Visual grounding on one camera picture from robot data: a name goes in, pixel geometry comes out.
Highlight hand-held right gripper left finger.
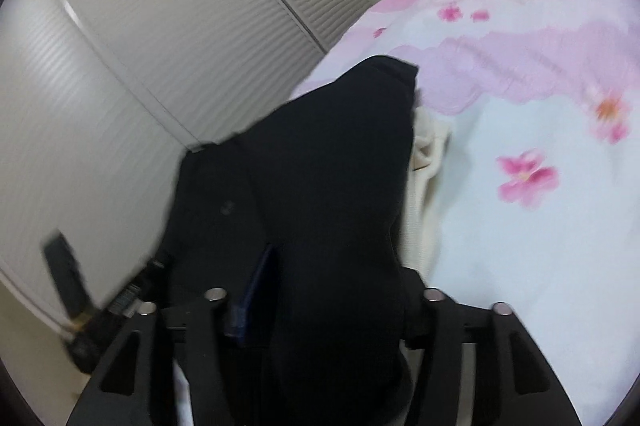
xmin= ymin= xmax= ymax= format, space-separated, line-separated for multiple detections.
xmin=65 ymin=245 xmax=276 ymax=426

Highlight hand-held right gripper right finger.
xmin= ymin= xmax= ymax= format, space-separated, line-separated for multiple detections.
xmin=400 ymin=268 xmax=585 ymax=426

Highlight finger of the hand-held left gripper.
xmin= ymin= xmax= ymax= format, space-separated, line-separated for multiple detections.
xmin=41 ymin=230 xmax=98 ymax=324

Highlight black pants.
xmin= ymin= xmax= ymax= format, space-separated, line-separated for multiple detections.
xmin=159 ymin=54 xmax=431 ymax=426

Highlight beige folded pants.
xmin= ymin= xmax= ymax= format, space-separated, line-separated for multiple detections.
xmin=397 ymin=103 xmax=453 ymax=279

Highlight pink floral blanket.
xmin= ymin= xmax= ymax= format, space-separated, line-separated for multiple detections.
xmin=289 ymin=0 xmax=640 ymax=426

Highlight white louvred wardrobe doors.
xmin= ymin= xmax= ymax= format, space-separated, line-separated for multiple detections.
xmin=0 ymin=0 xmax=386 ymax=332

